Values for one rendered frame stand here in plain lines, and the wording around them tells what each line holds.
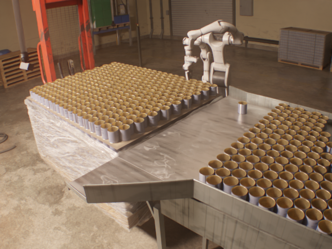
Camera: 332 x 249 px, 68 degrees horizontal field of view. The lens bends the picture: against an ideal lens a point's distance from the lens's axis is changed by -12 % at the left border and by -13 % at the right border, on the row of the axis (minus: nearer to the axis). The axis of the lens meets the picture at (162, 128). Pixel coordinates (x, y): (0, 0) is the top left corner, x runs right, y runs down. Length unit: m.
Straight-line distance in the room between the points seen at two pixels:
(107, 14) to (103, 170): 9.81
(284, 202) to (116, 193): 0.72
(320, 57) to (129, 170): 7.56
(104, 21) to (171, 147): 9.58
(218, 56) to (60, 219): 2.27
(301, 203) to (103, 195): 0.85
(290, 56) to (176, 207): 7.68
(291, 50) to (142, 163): 7.60
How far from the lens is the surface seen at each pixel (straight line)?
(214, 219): 1.30
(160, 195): 1.24
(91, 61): 3.22
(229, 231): 1.29
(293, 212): 1.15
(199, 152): 1.55
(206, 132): 1.76
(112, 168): 1.48
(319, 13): 10.12
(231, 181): 1.26
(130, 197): 1.24
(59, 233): 2.76
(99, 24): 10.80
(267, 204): 1.18
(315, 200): 1.22
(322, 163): 1.50
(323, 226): 1.15
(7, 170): 4.03
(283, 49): 8.80
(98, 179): 1.41
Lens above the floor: 1.89
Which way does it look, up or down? 26 degrees down
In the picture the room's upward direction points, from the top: 4 degrees counter-clockwise
